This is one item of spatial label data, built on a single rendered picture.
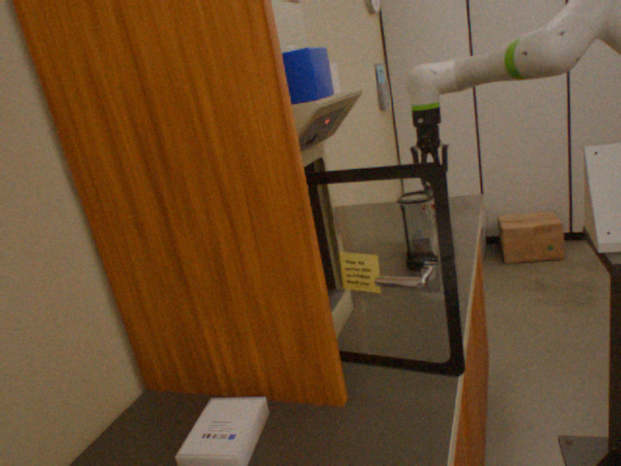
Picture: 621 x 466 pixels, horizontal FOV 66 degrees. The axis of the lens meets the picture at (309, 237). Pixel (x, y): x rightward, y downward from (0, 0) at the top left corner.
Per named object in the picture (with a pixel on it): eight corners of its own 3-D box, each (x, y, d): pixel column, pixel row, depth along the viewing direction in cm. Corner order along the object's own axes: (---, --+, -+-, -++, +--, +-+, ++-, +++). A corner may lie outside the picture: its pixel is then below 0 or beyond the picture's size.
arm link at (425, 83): (398, 67, 159) (414, 65, 148) (432, 61, 161) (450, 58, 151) (403, 111, 163) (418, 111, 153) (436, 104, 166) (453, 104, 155)
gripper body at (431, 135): (410, 128, 160) (413, 156, 163) (435, 126, 155) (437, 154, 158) (419, 124, 166) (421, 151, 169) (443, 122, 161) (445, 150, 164)
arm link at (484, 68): (501, 40, 127) (505, 83, 130) (538, 34, 130) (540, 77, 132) (432, 63, 162) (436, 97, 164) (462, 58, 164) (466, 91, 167)
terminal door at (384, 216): (319, 356, 103) (281, 174, 91) (466, 376, 88) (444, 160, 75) (318, 358, 102) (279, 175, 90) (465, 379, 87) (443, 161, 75)
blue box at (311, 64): (268, 109, 89) (257, 58, 86) (288, 103, 97) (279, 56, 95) (317, 100, 85) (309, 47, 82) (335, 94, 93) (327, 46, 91)
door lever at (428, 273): (384, 277, 87) (382, 264, 87) (437, 279, 83) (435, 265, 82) (374, 290, 83) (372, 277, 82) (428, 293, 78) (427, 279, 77)
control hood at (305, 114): (268, 166, 89) (256, 112, 86) (324, 136, 118) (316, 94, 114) (326, 159, 85) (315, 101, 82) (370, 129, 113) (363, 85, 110)
